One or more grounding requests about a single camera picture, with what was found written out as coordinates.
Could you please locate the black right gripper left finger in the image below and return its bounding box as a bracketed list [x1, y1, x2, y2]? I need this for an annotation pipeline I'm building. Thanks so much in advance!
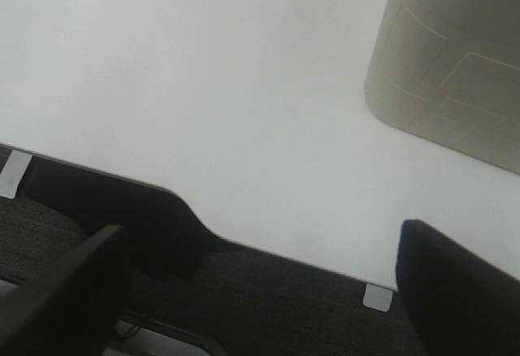
[1, 225, 131, 355]

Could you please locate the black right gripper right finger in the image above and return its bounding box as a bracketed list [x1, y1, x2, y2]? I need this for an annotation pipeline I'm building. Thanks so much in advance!
[396, 219, 519, 355]

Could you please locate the white tape strip right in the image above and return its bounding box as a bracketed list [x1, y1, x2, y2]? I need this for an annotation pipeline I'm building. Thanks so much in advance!
[362, 284, 393, 312]

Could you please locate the white tape strip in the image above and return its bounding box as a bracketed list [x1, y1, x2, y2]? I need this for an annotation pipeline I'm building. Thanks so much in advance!
[0, 150, 33, 199]
[362, 284, 393, 312]

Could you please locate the white tape strip left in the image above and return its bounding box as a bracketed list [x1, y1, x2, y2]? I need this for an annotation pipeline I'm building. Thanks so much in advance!
[0, 150, 33, 199]

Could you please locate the beige plastic basket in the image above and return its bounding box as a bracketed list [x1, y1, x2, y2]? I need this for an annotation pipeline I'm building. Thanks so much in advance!
[364, 0, 519, 173]

